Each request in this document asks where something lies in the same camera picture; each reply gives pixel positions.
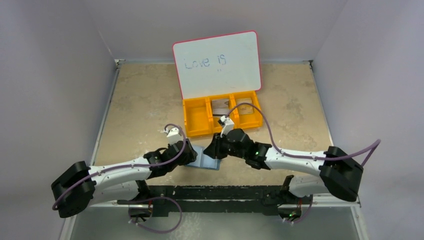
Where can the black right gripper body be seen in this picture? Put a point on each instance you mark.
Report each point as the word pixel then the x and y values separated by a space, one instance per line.
pixel 212 148

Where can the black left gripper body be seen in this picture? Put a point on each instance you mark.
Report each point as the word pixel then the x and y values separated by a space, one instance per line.
pixel 189 153

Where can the blue leather card holder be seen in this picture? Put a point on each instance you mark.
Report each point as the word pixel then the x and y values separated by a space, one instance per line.
pixel 203 161

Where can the white VIP card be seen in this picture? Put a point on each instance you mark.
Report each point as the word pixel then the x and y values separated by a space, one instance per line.
pixel 219 113

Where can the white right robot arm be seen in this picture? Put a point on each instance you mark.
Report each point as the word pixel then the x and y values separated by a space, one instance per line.
pixel 330 171

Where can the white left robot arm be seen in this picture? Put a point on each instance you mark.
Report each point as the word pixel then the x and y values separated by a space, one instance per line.
pixel 81 186

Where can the cards in right bin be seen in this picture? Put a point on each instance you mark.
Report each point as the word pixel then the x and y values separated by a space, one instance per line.
pixel 245 108

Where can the yellow middle bin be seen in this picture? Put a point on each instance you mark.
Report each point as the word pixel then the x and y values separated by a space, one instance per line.
pixel 215 125

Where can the yellow bin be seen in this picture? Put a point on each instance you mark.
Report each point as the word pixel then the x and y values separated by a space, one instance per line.
pixel 215 125
pixel 248 121
pixel 197 116

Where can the yellow right bin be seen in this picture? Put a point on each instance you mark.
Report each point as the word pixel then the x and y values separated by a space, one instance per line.
pixel 248 121

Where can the yellow left bin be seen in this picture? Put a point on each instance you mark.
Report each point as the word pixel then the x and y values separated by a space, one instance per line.
pixel 197 116

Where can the pink framed whiteboard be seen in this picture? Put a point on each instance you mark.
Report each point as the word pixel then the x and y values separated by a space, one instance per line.
pixel 218 65

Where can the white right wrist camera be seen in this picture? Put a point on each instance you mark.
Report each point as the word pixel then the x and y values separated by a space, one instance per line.
pixel 226 124

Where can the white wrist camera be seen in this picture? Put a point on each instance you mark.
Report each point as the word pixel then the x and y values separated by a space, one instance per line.
pixel 226 124
pixel 173 135

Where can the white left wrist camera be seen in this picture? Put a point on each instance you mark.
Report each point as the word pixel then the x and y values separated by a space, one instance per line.
pixel 173 135

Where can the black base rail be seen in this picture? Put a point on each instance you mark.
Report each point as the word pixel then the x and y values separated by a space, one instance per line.
pixel 268 200

